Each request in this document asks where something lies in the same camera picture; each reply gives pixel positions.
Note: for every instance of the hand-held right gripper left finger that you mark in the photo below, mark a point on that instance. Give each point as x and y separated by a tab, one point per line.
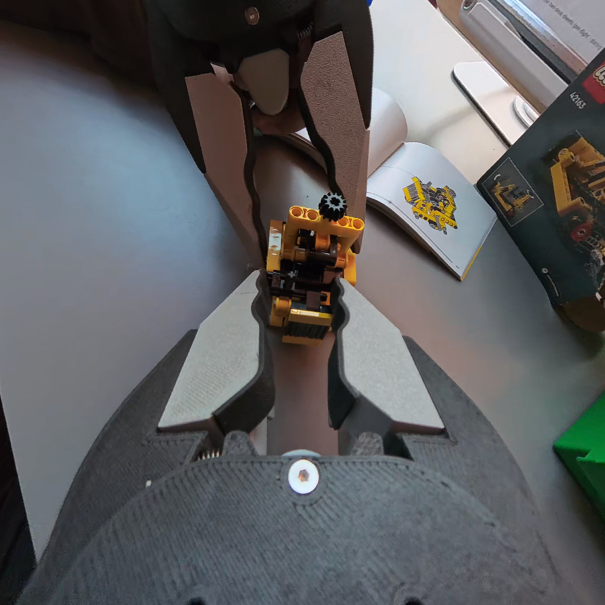
212	373

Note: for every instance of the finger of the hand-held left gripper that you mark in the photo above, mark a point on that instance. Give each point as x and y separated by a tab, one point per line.
340	108
217	137

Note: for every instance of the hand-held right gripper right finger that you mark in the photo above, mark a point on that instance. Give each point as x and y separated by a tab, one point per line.
392	378

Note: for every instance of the yellow black lego model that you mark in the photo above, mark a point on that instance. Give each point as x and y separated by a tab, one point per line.
307	283

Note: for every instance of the lego instruction booklet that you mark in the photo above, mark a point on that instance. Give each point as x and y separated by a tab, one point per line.
411	160

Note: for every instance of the dark lego set box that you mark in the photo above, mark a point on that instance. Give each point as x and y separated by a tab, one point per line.
543	212

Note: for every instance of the person's left hand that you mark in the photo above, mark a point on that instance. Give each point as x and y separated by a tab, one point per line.
279	125

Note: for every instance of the silver monitor stand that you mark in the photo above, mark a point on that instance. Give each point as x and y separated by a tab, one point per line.
501	42

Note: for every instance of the green plastic storage bin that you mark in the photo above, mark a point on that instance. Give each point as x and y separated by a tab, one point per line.
586	449

